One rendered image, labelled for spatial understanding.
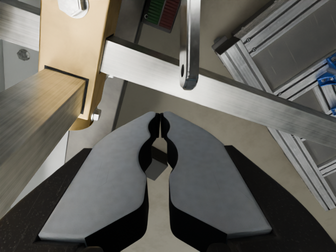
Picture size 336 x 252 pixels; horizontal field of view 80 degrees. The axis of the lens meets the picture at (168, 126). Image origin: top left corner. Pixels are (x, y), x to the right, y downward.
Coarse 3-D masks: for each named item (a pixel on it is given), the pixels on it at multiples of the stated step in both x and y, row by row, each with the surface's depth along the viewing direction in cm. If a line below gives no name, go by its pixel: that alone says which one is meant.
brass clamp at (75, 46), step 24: (48, 0) 15; (96, 0) 15; (120, 0) 19; (48, 24) 16; (72, 24) 16; (96, 24) 16; (48, 48) 17; (72, 48) 17; (96, 48) 17; (72, 72) 18; (96, 72) 18; (96, 96) 21
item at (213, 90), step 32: (0, 0) 16; (0, 32) 17; (32, 32) 17; (128, 64) 19; (160, 64) 19; (192, 96) 20; (224, 96) 21; (256, 96) 21; (288, 128) 23; (320, 128) 23
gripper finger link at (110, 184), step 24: (144, 120) 11; (96, 144) 9; (120, 144) 9; (144, 144) 9; (96, 168) 7; (120, 168) 7; (144, 168) 9; (72, 192) 7; (96, 192) 7; (120, 192) 7; (144, 192) 7; (72, 216) 6; (96, 216) 6; (120, 216) 6; (144, 216) 7; (48, 240) 5; (72, 240) 5; (96, 240) 6; (120, 240) 6
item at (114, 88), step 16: (128, 0) 28; (144, 0) 28; (128, 16) 29; (128, 32) 30; (112, 80) 34; (112, 96) 35; (112, 112) 37; (96, 128) 39; (112, 128) 39; (80, 144) 40; (64, 160) 43
